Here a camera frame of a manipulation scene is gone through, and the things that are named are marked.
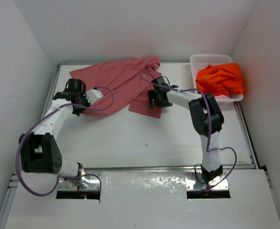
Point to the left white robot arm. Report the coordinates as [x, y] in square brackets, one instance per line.
[40, 152]

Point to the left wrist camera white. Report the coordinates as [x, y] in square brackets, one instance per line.
[93, 95]

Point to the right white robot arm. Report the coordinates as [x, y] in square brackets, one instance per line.
[206, 116]

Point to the white plastic basket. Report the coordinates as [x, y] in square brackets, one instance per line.
[201, 61]

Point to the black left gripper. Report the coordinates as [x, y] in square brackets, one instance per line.
[83, 96]

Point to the white front cover panel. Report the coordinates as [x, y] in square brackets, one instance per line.
[151, 200]

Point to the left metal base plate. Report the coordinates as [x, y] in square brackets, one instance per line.
[86, 187]

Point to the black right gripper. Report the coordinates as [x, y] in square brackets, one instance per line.
[152, 95]

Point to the orange t-shirt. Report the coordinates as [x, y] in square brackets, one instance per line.
[223, 79]

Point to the pink red t-shirt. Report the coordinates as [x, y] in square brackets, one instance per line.
[121, 85]

